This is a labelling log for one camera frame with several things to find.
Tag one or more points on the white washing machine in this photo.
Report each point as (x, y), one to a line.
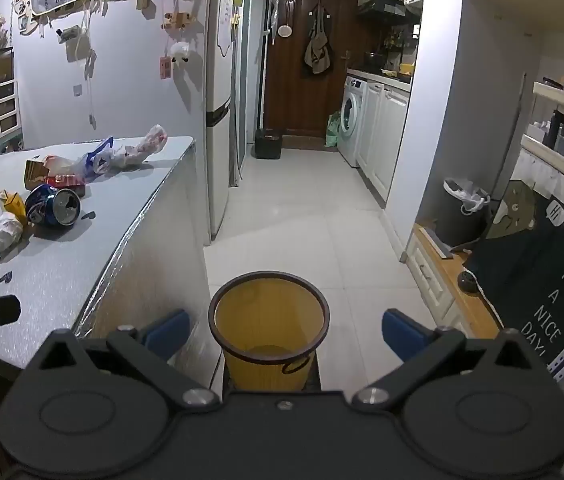
(354, 115)

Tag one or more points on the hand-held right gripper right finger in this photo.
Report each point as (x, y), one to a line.
(403, 334)

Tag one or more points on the wooden toy plane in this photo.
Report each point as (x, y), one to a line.
(179, 20)

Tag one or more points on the yellow countertop item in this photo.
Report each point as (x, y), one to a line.
(406, 68)

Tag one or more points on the black floor bin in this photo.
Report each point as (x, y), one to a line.
(268, 145)

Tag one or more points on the blue white plastic bag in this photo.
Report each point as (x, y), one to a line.
(104, 157)

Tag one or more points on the white shelf unit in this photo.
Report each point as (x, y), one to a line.
(562, 135)

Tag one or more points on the white hanging ladle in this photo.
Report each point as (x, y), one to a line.
(284, 29)

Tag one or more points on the small grey wall card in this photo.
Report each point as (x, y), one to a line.
(78, 90)

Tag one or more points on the black printed cloth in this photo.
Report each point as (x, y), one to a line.
(527, 260)

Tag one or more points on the white refrigerator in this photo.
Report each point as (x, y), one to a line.
(219, 110)

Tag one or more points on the hanging cloth bag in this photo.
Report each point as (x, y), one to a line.
(318, 50)

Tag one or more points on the white kitchen base cabinets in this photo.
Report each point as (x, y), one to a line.
(382, 135)

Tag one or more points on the brown cardboard box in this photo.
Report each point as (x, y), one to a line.
(34, 172)

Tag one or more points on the black cooking pot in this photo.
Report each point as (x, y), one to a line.
(374, 59)

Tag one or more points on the white low cabinet wooden top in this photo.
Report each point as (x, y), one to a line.
(432, 280)

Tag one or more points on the white paper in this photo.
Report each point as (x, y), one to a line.
(5, 232)

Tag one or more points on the green plastic bag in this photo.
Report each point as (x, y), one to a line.
(333, 132)

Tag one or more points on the crushed blue drink can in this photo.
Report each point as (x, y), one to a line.
(44, 206)

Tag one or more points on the brown wooden door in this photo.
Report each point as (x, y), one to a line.
(297, 105)

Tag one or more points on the pink hanging tag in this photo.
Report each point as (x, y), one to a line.
(165, 67)

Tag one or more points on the wooden wall block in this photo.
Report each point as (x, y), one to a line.
(145, 6)

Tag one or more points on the clear plastic bag orange strip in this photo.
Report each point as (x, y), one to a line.
(64, 164)

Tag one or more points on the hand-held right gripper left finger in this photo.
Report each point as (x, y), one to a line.
(166, 334)

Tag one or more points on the grey bin with white liner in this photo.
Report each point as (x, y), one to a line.
(454, 220)

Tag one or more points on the red white plastic bag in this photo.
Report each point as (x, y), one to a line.
(149, 142)

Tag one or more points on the yellow wrapper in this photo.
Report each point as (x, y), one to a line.
(11, 205)

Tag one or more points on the black round object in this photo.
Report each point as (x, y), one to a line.
(467, 281)

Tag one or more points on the white sheep plush toy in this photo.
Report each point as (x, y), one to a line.
(180, 51)

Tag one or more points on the black range hood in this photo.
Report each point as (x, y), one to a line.
(382, 9)

